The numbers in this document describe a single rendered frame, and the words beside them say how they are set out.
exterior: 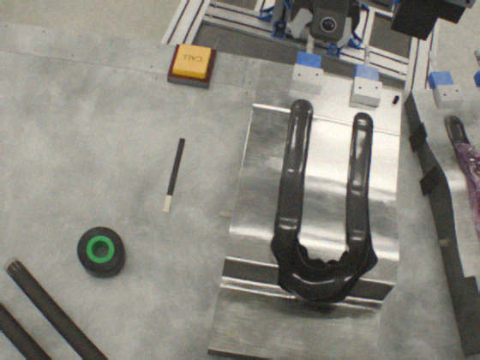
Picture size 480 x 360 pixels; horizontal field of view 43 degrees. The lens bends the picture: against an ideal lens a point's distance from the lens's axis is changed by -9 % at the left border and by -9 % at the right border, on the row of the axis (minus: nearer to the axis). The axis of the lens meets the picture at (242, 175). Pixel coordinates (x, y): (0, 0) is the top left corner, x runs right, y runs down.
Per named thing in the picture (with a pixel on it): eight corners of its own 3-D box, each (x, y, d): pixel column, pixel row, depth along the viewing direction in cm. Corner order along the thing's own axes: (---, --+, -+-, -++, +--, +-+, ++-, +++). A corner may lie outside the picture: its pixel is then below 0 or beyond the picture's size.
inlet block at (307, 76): (296, 39, 119) (300, 22, 114) (321, 45, 119) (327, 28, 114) (288, 96, 113) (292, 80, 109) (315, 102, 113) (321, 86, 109)
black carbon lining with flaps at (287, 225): (288, 102, 112) (297, 73, 104) (377, 121, 112) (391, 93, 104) (257, 298, 97) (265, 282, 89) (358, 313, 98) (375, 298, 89)
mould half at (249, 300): (255, 88, 121) (263, 47, 109) (388, 116, 121) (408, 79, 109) (207, 354, 100) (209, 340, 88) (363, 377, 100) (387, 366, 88)
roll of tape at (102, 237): (70, 253, 105) (67, 247, 102) (105, 224, 108) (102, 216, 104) (100, 287, 103) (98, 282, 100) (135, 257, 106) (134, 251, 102)
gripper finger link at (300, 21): (299, 16, 105) (323, -14, 97) (296, 43, 102) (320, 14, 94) (282, 10, 104) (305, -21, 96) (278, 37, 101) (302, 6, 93)
